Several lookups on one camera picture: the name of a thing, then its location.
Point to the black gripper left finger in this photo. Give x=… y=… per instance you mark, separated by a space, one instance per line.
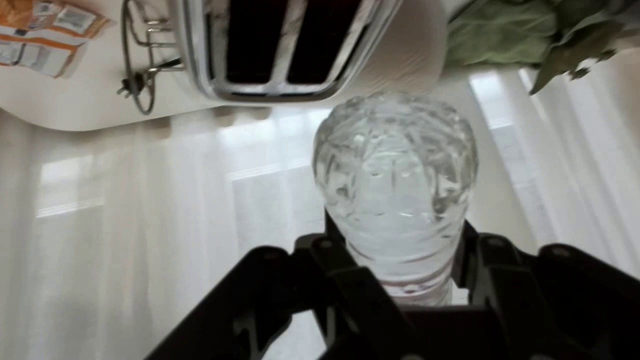
x=301 y=307

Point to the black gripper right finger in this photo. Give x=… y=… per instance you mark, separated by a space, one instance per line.
x=552 y=307

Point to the clear plastic water bottle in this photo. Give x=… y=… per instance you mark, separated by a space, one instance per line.
x=393 y=173

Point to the silver two-slot toaster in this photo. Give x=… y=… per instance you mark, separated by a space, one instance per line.
x=280 y=41

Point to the white sheer curtain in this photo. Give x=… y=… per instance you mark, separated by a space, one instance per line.
x=132 y=232

